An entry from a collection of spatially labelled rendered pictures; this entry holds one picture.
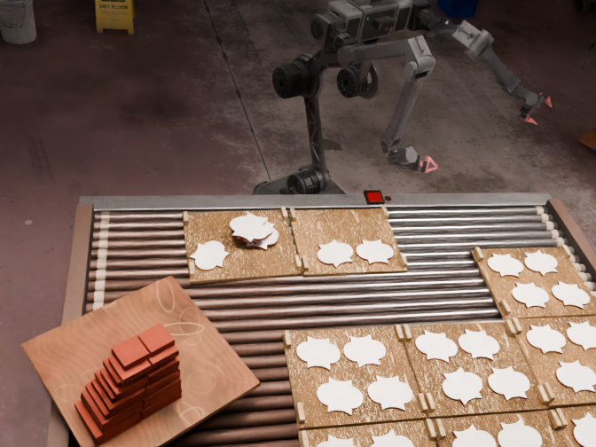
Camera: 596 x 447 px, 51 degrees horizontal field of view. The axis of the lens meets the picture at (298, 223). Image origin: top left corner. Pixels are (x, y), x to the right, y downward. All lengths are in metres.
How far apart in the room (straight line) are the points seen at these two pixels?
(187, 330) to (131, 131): 2.70
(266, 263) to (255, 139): 2.26
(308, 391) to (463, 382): 0.52
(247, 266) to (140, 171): 1.98
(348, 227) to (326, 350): 0.62
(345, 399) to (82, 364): 0.79
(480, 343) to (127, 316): 1.19
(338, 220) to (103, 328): 1.05
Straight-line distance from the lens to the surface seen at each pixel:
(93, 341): 1.99
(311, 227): 2.49
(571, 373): 2.37
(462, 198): 2.89
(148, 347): 1.63
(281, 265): 2.33
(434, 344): 2.23
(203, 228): 2.43
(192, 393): 1.87
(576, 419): 2.29
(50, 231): 3.82
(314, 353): 2.09
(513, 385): 2.24
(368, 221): 2.58
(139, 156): 4.29
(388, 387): 2.08
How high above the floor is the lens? 2.64
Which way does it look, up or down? 43 degrees down
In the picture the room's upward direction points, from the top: 10 degrees clockwise
